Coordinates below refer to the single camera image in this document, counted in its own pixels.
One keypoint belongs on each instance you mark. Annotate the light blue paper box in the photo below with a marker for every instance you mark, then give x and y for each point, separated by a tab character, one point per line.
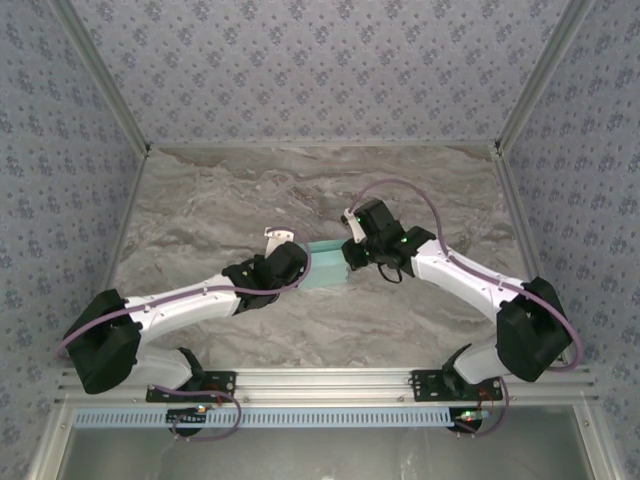
325	265

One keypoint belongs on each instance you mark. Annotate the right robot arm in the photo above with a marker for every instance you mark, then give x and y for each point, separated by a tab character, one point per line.
465	280

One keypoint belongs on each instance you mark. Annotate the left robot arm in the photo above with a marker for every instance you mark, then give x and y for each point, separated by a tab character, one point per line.
175	310

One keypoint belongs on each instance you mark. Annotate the small circuit board with LED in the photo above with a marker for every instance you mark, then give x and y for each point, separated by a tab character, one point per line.
467	422
185	416

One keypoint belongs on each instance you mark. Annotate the grey metal panel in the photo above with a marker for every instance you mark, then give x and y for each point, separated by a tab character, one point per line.
320	455

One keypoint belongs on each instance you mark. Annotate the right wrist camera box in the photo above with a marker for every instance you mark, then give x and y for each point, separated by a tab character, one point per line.
352	227

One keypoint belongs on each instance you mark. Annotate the aluminium mounting rail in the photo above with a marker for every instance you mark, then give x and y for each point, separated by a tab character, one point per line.
320	385

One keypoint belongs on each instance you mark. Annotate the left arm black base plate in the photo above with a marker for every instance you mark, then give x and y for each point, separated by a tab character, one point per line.
220	395

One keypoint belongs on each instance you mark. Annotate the aluminium table side rail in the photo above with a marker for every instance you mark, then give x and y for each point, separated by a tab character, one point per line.
132	200
514	200

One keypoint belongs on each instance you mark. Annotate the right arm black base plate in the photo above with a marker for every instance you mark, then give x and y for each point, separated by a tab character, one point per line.
430	390

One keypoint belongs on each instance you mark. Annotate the aluminium frame post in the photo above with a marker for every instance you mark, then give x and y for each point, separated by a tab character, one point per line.
105	75
541	75

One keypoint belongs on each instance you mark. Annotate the aluminium lower frame beam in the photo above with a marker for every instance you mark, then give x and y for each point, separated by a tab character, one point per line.
50	445
597	445

